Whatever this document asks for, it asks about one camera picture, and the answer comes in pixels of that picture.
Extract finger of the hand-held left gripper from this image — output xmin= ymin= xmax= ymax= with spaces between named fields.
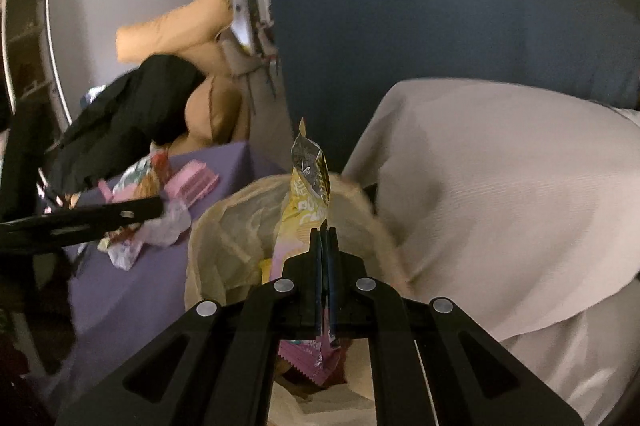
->
xmin=0 ymin=196 xmax=166 ymax=257

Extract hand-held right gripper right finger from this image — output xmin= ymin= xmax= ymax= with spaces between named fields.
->
xmin=324 ymin=228 xmax=586 ymax=426

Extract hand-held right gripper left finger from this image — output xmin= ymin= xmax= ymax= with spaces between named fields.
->
xmin=55 ymin=228 xmax=325 ymax=426

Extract wooden shelf unit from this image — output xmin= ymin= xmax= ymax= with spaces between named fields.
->
xmin=0 ymin=0 xmax=71 ymax=131

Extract grey dining chair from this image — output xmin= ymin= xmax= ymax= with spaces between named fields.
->
xmin=220 ymin=28 xmax=281 ymax=117

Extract orange pillow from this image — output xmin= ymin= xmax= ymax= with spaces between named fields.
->
xmin=182 ymin=40 xmax=236 ymax=79
xmin=116 ymin=0 xmax=235 ymax=64
xmin=184 ymin=76 xmax=247 ymax=147

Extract beige bag-lined trash bin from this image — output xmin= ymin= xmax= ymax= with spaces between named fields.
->
xmin=185 ymin=173 xmax=416 ymax=426

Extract colourful snack packet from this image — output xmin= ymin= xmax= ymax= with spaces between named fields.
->
xmin=112 ymin=156 xmax=166 ymax=201

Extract dark blue cabinet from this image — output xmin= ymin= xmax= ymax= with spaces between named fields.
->
xmin=257 ymin=0 xmax=640 ymax=171

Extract crumpled white wrapper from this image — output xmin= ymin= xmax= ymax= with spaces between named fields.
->
xmin=97 ymin=231 xmax=146 ymax=271

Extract black cloth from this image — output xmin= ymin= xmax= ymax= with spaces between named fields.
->
xmin=47 ymin=53 xmax=206 ymax=191

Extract yellow and pink snack packet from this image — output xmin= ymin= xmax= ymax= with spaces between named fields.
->
xmin=261 ymin=117 xmax=351 ymax=388

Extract pink striped snack packet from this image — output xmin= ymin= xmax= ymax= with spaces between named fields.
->
xmin=164 ymin=160 xmax=221 ymax=209

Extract translucent white wrapper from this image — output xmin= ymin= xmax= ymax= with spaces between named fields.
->
xmin=135 ymin=198 xmax=193 ymax=247

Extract red snack packet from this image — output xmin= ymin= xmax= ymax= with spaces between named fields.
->
xmin=150 ymin=151 xmax=173 ymax=181

